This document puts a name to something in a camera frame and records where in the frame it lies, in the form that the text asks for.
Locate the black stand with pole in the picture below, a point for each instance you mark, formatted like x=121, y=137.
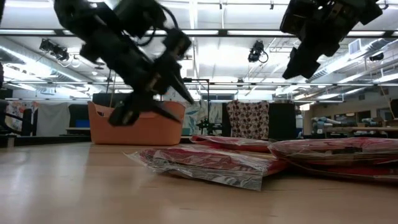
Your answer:
x=206, y=125

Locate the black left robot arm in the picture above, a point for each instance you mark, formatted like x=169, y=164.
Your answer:
x=74, y=15

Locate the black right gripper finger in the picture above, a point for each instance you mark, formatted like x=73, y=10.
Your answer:
x=311, y=67
x=295, y=63

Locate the black panel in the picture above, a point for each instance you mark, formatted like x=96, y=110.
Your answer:
x=281, y=121

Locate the black overhead frame beam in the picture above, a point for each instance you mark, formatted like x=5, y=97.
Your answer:
x=217, y=32

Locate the red popcorn bag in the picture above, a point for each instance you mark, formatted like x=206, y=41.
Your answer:
x=202, y=161
x=230, y=143
x=335, y=149

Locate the dotted brown white cloth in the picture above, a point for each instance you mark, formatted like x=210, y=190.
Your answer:
x=248, y=119

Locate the orange plastic basket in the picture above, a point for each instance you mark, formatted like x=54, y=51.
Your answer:
x=149, y=133

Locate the black overhead camera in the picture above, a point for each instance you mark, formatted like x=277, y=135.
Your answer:
x=255, y=51

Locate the grey cloth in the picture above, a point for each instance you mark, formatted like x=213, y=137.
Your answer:
x=53, y=119

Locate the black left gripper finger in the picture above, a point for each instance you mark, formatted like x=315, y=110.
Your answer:
x=174, y=81
x=127, y=112

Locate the black screen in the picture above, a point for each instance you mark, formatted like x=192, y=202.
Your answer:
x=77, y=112

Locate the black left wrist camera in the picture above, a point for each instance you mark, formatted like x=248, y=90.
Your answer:
x=177, y=42

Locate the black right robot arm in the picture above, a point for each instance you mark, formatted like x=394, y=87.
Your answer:
x=371, y=11

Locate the black table edge rail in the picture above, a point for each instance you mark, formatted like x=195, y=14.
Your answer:
x=46, y=140

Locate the black ceiling-mounted device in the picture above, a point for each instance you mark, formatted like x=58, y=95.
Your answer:
x=54, y=49

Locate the floral blue cloth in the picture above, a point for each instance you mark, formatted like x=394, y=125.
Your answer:
x=192, y=116

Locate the blue box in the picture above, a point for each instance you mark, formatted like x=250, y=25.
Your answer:
x=82, y=123

